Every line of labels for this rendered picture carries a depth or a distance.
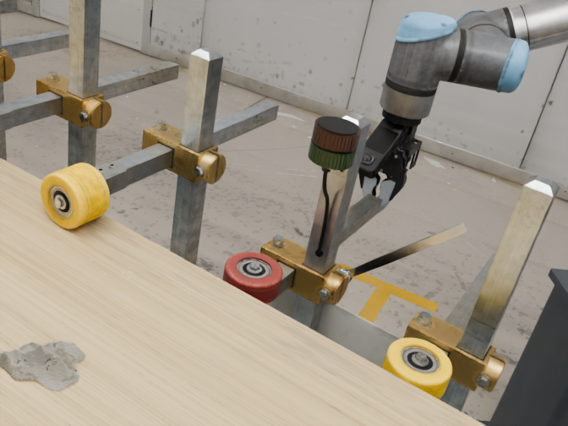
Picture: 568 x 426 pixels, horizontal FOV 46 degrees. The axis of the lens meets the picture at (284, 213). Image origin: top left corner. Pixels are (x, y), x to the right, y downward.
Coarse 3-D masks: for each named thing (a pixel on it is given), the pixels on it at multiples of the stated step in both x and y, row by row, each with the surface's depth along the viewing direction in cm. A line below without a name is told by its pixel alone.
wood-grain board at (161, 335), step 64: (0, 192) 96; (0, 256) 84; (64, 256) 86; (128, 256) 88; (0, 320) 74; (64, 320) 76; (128, 320) 78; (192, 320) 80; (256, 320) 82; (0, 384) 67; (128, 384) 70; (192, 384) 71; (256, 384) 73; (320, 384) 74; (384, 384) 76
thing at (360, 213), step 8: (360, 200) 122; (368, 200) 123; (376, 200) 123; (352, 208) 119; (360, 208) 119; (368, 208) 120; (376, 208) 123; (352, 216) 116; (360, 216) 117; (368, 216) 121; (352, 224) 115; (360, 224) 118; (344, 232) 113; (352, 232) 117; (344, 240) 114; (280, 264) 100; (288, 272) 99; (288, 280) 99; (280, 288) 97
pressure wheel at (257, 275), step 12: (252, 252) 93; (228, 264) 90; (240, 264) 91; (252, 264) 90; (264, 264) 92; (276, 264) 92; (228, 276) 88; (240, 276) 88; (252, 276) 89; (264, 276) 89; (276, 276) 89; (240, 288) 87; (252, 288) 87; (264, 288) 87; (276, 288) 89; (264, 300) 89
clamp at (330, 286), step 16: (288, 240) 104; (272, 256) 101; (288, 256) 100; (304, 256) 101; (304, 272) 99; (336, 272) 99; (288, 288) 102; (304, 288) 100; (320, 288) 98; (336, 288) 97
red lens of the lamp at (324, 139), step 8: (320, 128) 82; (360, 128) 85; (312, 136) 85; (320, 136) 83; (328, 136) 82; (336, 136) 82; (344, 136) 82; (352, 136) 82; (320, 144) 83; (328, 144) 82; (336, 144) 82; (344, 144) 82; (352, 144) 83
